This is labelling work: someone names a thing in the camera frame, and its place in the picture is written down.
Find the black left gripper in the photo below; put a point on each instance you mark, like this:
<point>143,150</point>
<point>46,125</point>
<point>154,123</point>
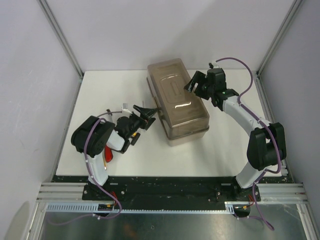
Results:
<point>143,122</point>

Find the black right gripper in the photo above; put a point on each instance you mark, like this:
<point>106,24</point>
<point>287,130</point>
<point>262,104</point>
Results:
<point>199,78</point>

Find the translucent brown plastic toolbox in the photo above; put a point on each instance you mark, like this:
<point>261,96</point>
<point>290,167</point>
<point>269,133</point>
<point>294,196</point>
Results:
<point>183,115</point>

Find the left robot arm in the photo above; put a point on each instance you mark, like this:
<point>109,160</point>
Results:
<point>96,138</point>

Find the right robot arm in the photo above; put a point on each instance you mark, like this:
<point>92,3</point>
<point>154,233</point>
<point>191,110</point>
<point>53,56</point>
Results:
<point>266,146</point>

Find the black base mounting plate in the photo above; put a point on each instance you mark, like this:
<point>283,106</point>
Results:
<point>180,192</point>

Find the yellow black handled tool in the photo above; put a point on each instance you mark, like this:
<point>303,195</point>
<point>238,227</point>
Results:
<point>134,138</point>

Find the red handled tool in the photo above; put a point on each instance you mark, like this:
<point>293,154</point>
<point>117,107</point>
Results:
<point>108,155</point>

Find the aluminium front rail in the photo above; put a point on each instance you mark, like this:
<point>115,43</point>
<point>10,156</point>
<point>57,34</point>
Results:
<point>271,193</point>

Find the white slotted cable duct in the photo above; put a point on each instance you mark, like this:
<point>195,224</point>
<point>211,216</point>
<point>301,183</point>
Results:
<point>104,208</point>

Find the left aluminium frame post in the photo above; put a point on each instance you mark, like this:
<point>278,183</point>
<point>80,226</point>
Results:
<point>52,20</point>

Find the aluminium frame post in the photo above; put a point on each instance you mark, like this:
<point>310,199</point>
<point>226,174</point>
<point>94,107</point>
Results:
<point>280,34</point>
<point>52,20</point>

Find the right aluminium frame post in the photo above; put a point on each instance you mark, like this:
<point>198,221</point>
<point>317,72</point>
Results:
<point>280,34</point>

